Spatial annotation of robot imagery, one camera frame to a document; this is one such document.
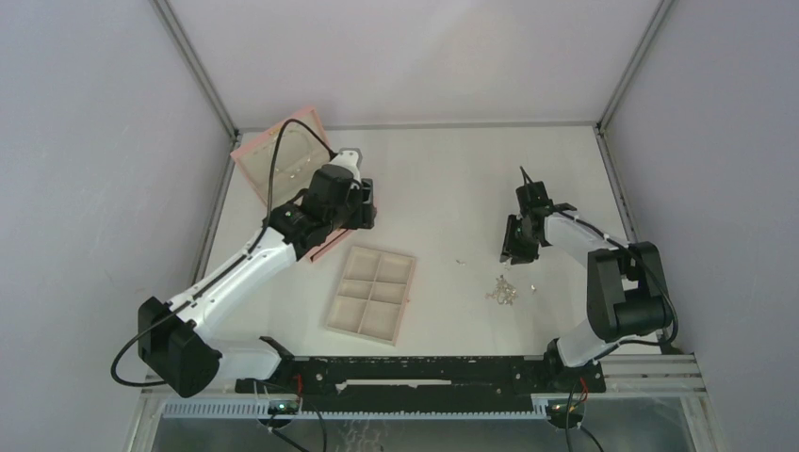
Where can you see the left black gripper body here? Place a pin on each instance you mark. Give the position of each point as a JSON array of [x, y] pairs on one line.
[[349, 216]]

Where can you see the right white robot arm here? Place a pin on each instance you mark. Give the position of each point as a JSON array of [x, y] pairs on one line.
[[627, 301]]

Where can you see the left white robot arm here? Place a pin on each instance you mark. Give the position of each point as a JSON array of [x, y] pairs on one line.
[[178, 338]]

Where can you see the pink jewelry box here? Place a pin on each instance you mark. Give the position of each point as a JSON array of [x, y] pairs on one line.
[[282, 160]]

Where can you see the beige six-compartment tray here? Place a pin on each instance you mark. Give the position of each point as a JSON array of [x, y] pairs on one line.
[[371, 297]]

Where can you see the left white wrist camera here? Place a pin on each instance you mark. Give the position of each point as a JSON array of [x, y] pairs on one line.
[[350, 159]]

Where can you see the black mounting base plate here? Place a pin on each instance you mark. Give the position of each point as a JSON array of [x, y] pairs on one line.
[[467, 384]]

